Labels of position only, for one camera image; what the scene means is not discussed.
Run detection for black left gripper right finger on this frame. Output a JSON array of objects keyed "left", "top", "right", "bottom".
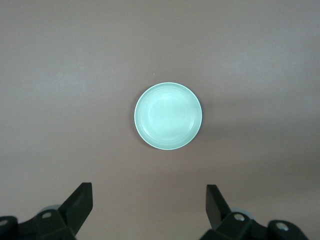
[{"left": 205, "top": 184, "right": 310, "bottom": 240}]

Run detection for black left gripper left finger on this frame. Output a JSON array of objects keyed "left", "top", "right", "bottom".
[{"left": 0, "top": 182, "right": 94, "bottom": 240}]

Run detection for mint green round plate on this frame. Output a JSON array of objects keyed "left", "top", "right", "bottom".
[{"left": 133, "top": 82, "right": 203, "bottom": 151}]

